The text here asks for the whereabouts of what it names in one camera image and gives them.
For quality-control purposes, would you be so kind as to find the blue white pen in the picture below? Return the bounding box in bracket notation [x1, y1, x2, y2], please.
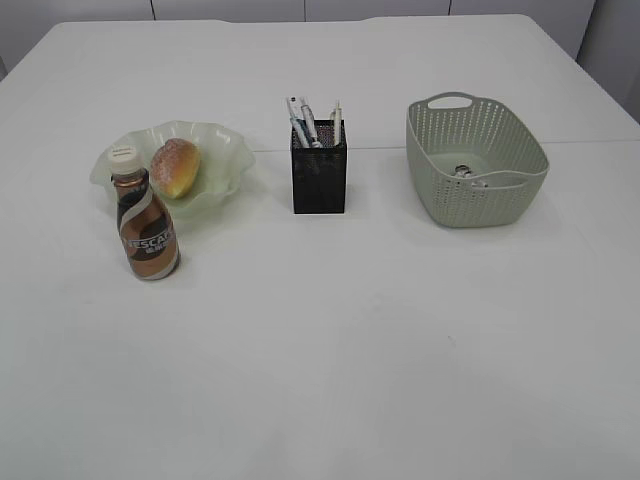
[289, 115, 309, 148]

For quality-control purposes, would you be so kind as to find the grey white clear pen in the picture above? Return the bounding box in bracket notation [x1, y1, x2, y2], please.
[300, 97, 323, 148]

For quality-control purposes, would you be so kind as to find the cream barrel pen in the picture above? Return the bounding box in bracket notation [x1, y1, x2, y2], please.
[330, 100, 342, 147]

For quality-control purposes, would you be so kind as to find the clear plastic ruler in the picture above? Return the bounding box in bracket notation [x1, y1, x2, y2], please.
[285, 97, 303, 120]

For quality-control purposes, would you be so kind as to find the paper ball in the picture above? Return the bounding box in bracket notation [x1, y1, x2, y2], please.
[453, 164, 489, 190]

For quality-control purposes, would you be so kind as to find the sugared bread roll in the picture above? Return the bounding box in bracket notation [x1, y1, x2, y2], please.
[150, 138, 201, 199]

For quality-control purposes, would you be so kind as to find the brown Nescafe coffee bottle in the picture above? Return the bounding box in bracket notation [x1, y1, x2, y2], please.
[108, 145, 180, 281]

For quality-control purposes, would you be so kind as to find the black mesh pen holder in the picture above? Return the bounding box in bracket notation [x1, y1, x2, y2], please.
[290, 119, 347, 214]

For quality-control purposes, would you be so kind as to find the pale green plastic basket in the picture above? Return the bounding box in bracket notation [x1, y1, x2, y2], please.
[406, 92, 550, 228]

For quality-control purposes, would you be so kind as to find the frosted green glass bowl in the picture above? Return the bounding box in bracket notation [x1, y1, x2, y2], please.
[90, 121, 254, 223]

